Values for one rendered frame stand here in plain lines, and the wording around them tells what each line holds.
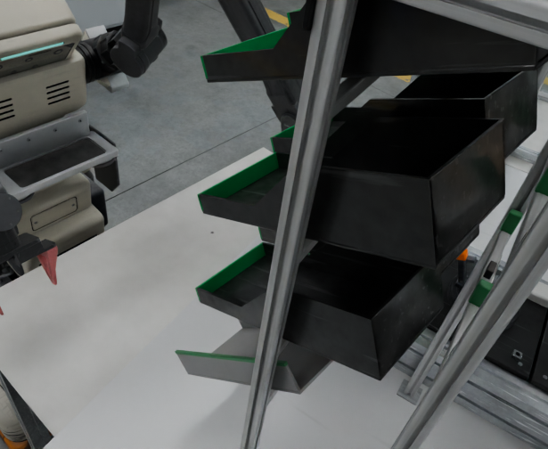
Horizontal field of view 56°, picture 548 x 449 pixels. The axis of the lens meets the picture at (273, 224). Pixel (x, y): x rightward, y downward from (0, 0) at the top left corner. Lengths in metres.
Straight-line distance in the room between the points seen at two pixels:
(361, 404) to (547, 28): 0.83
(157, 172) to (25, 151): 1.70
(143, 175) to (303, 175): 2.45
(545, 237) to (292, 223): 0.19
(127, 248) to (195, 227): 0.17
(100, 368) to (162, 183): 1.82
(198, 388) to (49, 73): 0.69
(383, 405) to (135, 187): 1.99
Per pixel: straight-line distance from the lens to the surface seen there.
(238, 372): 0.72
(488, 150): 0.45
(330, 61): 0.34
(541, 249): 0.36
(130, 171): 2.85
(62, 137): 1.23
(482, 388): 1.05
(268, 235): 0.76
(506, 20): 0.30
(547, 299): 1.18
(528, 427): 1.08
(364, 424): 1.01
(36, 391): 1.04
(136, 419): 0.98
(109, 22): 4.17
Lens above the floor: 1.73
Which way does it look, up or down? 43 degrees down
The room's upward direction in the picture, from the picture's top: 9 degrees clockwise
